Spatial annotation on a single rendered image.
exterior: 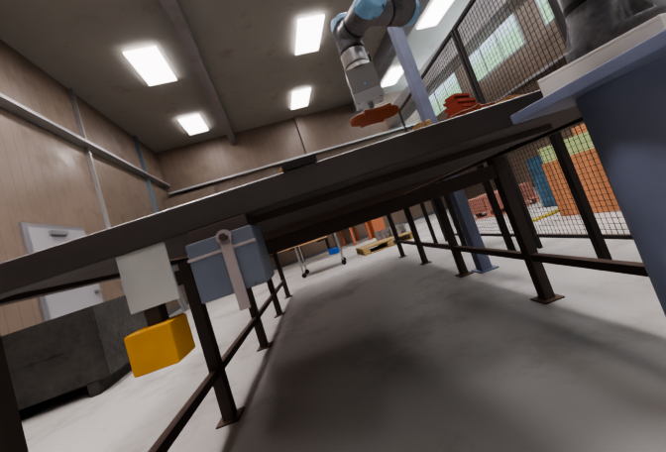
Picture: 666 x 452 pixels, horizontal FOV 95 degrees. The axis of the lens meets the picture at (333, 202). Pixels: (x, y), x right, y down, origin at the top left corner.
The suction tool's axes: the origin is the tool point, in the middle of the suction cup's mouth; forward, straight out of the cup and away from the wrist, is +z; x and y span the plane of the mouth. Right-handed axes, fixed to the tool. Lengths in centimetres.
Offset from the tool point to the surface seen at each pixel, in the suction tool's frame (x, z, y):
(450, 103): -78, -16, -49
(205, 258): 32, 24, 44
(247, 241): 31, 24, 36
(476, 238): -188, 76, -69
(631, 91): 38, 21, -33
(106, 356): -178, 74, 289
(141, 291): 32, 26, 59
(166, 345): 35, 38, 55
